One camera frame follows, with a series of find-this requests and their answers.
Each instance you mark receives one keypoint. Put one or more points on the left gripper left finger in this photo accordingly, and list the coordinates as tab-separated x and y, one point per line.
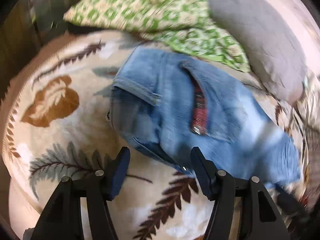
61	217

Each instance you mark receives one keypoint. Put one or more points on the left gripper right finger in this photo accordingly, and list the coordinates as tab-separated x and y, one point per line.
259	216

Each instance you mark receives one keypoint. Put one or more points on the blue denim jeans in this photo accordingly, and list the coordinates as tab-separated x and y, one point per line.
164	104

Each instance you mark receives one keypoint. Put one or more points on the beige leaf pattern blanket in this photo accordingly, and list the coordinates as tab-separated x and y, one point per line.
55	122

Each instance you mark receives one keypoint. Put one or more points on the grey quilted pillow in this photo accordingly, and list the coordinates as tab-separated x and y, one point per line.
274	53

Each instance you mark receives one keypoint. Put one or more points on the green checkered quilt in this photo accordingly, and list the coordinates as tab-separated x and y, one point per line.
184	25

